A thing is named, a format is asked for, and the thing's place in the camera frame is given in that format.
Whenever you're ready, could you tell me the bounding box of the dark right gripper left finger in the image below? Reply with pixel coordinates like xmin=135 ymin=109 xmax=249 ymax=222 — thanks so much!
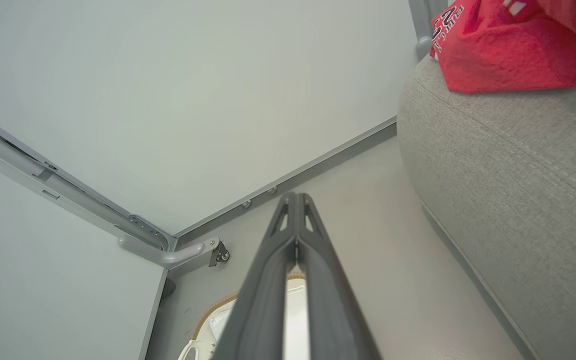
xmin=212 ymin=192 xmax=299 ymax=360

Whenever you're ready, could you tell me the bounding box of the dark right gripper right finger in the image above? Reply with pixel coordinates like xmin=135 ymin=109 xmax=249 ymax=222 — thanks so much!
xmin=297 ymin=192 xmax=383 ymax=360

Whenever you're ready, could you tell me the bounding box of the red jersey with black lettering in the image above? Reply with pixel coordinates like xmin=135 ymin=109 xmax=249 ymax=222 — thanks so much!
xmin=429 ymin=0 xmax=576 ymax=94

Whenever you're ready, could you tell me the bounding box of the white wicker laundry basket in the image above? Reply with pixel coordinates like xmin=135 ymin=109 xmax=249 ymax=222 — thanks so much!
xmin=178 ymin=272 xmax=311 ymax=360

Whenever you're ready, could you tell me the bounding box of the small black caster wheel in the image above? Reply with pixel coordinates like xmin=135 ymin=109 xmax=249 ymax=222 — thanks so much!
xmin=209 ymin=241 xmax=231 ymax=267

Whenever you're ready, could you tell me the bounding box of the grey partition foot tube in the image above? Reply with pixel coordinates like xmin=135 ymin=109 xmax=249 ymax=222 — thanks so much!
xmin=118 ymin=235 xmax=220 ymax=268

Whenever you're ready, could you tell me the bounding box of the grey fabric sofa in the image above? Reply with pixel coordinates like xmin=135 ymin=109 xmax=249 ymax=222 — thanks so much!
xmin=397 ymin=50 xmax=576 ymax=360

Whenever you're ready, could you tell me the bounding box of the grey side panel bottom rail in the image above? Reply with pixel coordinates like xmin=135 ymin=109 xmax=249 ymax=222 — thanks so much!
xmin=138 ymin=267 xmax=176 ymax=360

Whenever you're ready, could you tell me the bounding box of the grey partition bottom rail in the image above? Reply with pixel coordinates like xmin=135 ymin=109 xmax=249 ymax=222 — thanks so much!
xmin=174 ymin=116 xmax=399 ymax=251

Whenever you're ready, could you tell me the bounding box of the grey partition post with feet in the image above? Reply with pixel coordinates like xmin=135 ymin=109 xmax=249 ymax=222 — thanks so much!
xmin=408 ymin=0 xmax=449 ymax=62

